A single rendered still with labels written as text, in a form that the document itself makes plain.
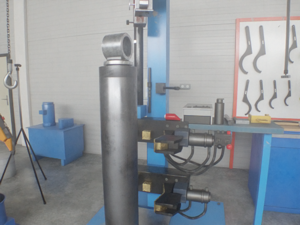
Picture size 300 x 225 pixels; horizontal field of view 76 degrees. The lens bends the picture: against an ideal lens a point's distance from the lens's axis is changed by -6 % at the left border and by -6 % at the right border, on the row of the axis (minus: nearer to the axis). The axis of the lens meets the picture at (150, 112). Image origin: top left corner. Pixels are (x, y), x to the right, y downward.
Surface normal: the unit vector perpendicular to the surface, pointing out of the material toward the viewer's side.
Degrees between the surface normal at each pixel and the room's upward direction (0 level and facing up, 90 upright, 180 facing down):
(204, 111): 90
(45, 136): 90
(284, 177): 90
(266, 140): 90
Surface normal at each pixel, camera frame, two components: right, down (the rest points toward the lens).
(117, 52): -0.29, 0.69
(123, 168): 0.27, 0.13
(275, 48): -0.28, 0.13
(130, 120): 0.71, 0.09
